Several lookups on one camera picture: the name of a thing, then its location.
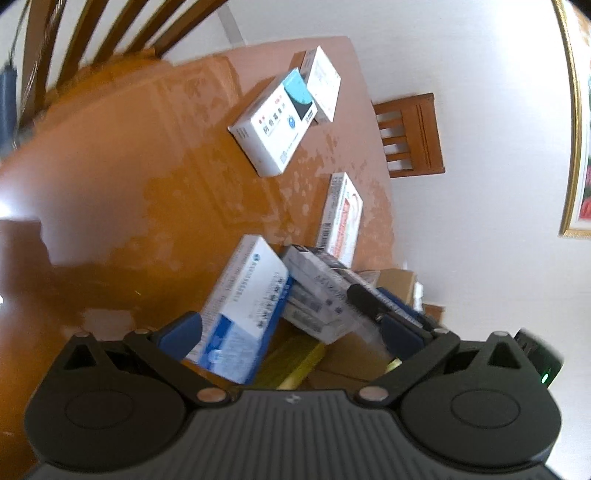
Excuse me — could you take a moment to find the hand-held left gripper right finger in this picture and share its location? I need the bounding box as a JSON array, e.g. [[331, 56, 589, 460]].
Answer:
[[356, 311, 529, 409]]

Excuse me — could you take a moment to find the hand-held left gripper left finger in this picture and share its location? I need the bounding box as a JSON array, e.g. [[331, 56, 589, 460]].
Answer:
[[62, 311, 229, 409]]

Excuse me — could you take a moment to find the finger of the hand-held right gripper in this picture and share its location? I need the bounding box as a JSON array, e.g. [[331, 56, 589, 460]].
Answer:
[[348, 283, 437, 334]]

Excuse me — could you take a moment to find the large cardboard box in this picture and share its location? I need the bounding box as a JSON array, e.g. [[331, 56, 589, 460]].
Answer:
[[259, 268, 445, 393]]

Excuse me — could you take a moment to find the blue and white medicine box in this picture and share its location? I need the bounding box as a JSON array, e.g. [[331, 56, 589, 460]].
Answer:
[[184, 234, 293, 385]]

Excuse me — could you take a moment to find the white red medicine box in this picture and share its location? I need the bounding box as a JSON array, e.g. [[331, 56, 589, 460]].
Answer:
[[315, 172, 365, 269]]

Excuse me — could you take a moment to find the gold red medicine box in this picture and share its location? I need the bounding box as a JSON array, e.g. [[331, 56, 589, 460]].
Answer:
[[252, 336, 326, 391]]

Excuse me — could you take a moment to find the white teal medicine box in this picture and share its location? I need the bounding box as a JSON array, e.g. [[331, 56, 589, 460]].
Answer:
[[228, 68, 318, 178]]

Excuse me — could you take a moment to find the wooden desk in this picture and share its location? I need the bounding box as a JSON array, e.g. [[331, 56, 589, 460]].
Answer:
[[0, 36, 409, 467]]

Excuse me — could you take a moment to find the wooden slat-back chair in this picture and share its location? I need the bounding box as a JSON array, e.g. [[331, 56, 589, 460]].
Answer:
[[372, 92, 447, 179]]

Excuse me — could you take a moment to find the plain white medicine box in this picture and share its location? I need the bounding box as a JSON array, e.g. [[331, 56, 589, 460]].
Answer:
[[299, 46, 342, 123]]

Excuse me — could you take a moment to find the dark blue cloth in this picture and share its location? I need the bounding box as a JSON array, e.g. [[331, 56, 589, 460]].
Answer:
[[0, 65, 20, 153]]

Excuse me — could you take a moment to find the metal coil spring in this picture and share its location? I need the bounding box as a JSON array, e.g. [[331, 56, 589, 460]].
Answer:
[[18, 28, 51, 123]]

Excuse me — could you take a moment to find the wooden chair with coil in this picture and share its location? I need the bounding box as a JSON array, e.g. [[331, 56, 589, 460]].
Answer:
[[16, 0, 232, 134]]

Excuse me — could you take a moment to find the gold framed wall picture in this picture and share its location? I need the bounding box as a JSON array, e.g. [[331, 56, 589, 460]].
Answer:
[[554, 0, 591, 241]]

